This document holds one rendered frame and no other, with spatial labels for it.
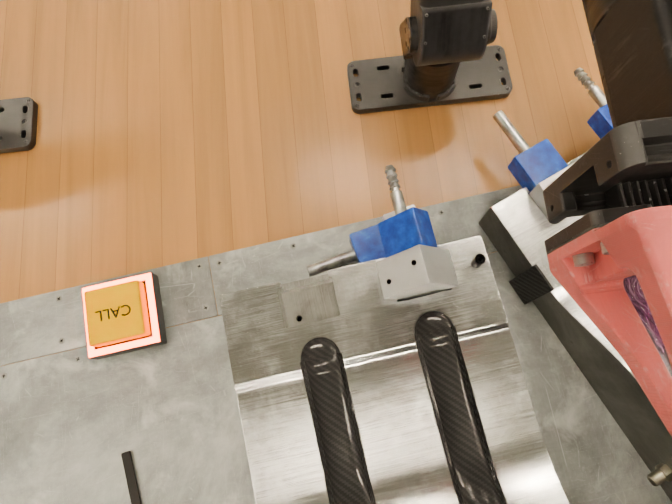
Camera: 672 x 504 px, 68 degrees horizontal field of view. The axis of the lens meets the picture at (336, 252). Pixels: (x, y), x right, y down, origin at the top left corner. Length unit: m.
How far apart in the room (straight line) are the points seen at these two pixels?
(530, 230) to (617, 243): 0.39
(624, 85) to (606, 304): 0.08
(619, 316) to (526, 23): 0.59
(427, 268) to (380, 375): 0.11
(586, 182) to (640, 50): 0.04
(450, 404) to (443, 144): 0.31
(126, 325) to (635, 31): 0.51
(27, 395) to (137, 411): 0.13
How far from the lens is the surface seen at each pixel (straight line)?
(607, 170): 0.18
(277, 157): 0.63
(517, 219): 0.56
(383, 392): 0.48
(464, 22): 0.54
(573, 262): 0.21
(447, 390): 0.49
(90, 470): 0.63
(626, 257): 0.17
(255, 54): 0.71
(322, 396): 0.48
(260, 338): 0.48
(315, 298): 0.51
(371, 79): 0.67
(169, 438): 0.60
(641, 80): 0.20
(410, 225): 0.47
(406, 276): 0.45
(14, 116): 0.77
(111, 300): 0.59
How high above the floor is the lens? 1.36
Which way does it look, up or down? 75 degrees down
